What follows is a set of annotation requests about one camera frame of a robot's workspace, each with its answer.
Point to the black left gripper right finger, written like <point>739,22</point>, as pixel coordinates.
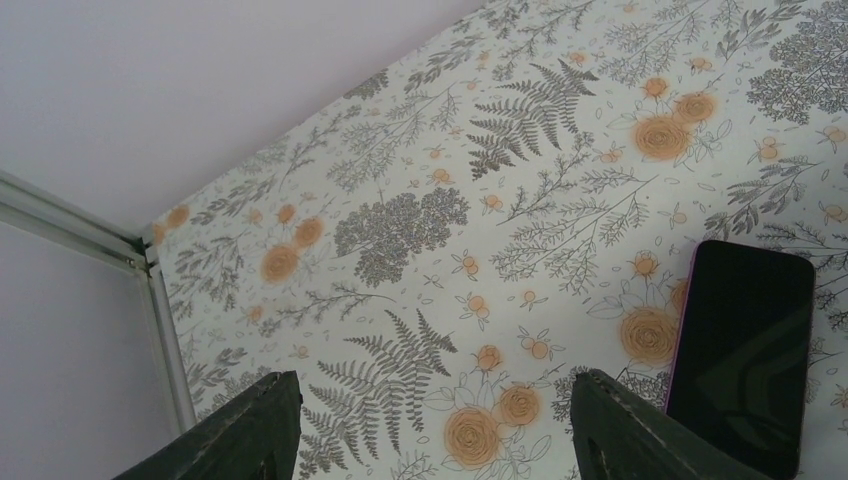
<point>619,435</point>

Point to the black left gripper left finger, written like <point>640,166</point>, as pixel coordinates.
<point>253,436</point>

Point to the black smartphone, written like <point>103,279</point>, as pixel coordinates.
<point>739,376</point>

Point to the floral patterned table mat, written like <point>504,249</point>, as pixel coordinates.
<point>442,250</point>

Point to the aluminium frame post left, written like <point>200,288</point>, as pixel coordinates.
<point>108,318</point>

